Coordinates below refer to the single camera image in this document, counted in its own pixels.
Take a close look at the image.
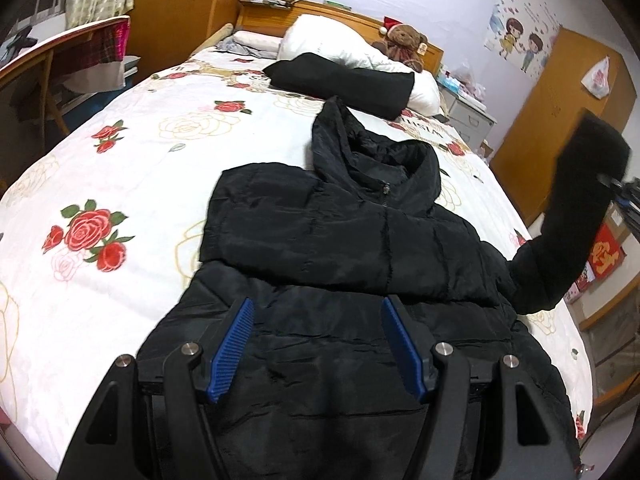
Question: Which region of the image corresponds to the black hooded puffer jacket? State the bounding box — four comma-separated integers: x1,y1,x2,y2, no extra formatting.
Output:
138,99,630,479

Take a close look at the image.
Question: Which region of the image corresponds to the white plastic bag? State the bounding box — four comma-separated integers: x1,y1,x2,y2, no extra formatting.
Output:
580,56,610,100

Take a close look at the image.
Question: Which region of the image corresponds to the wooden door right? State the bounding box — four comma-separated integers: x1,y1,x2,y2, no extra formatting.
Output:
490,28,637,226

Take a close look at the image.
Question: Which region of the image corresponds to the white bedside cabinet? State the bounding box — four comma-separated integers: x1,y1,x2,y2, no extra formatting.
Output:
438,84,496,151

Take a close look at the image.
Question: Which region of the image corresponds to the white floral bed quilt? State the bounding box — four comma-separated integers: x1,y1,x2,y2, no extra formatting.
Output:
0,45,595,476

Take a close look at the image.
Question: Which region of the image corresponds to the folded black garment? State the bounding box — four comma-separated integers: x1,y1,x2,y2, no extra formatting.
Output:
264,53,414,120

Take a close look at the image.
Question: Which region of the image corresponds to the brown teddy bear santa hat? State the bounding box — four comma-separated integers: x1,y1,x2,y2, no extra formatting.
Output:
372,16,428,73

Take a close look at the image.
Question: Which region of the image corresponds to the white pillow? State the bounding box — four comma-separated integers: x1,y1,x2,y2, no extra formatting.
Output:
232,13,443,117

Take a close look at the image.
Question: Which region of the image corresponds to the wooden desk with plaid cloth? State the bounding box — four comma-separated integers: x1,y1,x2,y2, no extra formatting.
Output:
1,15,130,171

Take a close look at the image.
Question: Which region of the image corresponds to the grey folded cloth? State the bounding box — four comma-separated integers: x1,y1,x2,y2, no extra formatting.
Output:
214,36,277,60

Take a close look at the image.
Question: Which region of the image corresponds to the wooden headboard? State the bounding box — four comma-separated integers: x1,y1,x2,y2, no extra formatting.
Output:
236,0,444,76

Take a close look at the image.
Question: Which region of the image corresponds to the wooden wardrobe left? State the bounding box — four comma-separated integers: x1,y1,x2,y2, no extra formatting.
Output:
127,0,239,81

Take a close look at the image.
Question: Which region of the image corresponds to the cartoon couple wall sticker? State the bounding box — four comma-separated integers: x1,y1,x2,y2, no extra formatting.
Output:
485,0,561,80

